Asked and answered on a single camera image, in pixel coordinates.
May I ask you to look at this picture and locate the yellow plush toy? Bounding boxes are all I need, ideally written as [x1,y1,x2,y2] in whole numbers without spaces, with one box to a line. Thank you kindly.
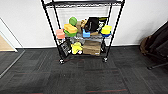
[70,41,84,56]

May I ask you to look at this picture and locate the brown plush toy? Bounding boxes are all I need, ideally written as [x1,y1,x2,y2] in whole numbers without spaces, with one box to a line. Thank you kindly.
[76,19,88,33]

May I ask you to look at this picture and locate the green round toy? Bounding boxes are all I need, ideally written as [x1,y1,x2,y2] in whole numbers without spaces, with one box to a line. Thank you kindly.
[68,16,78,27]

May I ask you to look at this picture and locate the black printed box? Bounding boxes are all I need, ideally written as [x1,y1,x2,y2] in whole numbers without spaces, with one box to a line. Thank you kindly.
[59,40,72,57]

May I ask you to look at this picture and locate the brown cardboard box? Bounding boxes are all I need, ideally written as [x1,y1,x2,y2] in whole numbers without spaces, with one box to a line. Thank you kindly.
[81,39,102,56]

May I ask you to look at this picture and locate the yellow cup with blue base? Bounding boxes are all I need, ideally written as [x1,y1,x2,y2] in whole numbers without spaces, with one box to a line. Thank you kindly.
[101,25,113,38]

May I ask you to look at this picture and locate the black wire shelf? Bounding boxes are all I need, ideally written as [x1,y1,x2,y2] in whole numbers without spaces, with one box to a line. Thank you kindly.
[40,0,126,64]

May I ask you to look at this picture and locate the pink box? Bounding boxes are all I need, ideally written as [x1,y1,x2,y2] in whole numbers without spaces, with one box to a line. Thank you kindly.
[55,28,66,40]

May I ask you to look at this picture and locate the yellow orange block toy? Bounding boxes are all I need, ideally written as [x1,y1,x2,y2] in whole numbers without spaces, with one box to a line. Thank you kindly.
[63,23,79,38]

